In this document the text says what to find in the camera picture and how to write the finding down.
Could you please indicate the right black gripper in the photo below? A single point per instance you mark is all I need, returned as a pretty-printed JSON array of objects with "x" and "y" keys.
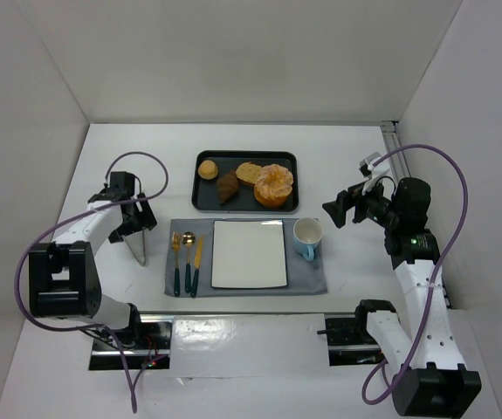
[{"x": 349, "y": 206}]

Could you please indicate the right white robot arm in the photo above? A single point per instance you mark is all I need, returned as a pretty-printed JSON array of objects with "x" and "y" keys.
[{"x": 430, "y": 376}]

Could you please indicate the brown chocolate croissant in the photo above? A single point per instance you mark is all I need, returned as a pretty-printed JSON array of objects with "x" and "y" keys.
[{"x": 227, "y": 187}]

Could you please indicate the gold fork green handle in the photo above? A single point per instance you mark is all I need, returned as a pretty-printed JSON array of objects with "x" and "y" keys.
[{"x": 176, "y": 244}]

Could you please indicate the sliced loaf cake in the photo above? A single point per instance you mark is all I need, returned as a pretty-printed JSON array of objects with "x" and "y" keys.
[{"x": 247, "y": 173}]

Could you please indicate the white square plate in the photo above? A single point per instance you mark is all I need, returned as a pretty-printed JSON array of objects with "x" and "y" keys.
[{"x": 248, "y": 255}]

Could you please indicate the gold spoon green handle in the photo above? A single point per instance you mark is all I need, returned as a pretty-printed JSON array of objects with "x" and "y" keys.
[{"x": 188, "y": 239}]

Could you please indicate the blue white mug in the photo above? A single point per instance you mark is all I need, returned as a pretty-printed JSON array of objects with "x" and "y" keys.
[{"x": 306, "y": 236}]

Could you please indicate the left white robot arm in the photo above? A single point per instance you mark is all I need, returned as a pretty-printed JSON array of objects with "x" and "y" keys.
[{"x": 63, "y": 279}]

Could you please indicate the large sugared round bread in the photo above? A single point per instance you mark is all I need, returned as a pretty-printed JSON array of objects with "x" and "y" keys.
[{"x": 273, "y": 186}]

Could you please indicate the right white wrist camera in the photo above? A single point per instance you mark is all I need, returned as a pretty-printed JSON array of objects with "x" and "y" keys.
[{"x": 373, "y": 168}]

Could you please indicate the small round bun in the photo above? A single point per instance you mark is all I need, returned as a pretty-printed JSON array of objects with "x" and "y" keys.
[{"x": 207, "y": 170}]

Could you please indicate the silver metal tongs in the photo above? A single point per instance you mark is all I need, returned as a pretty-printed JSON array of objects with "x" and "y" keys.
[{"x": 137, "y": 244}]

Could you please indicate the black baking tray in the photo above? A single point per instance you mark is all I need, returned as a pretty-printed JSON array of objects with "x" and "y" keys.
[{"x": 204, "y": 192}]

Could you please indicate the aluminium frame post right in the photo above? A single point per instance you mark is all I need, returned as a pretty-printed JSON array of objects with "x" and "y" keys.
[{"x": 397, "y": 162}]

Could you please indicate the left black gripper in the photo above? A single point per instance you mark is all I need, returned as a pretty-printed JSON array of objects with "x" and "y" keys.
[{"x": 136, "y": 223}]

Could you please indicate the gold knife green handle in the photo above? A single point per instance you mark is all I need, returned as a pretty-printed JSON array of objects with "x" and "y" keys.
[{"x": 197, "y": 264}]

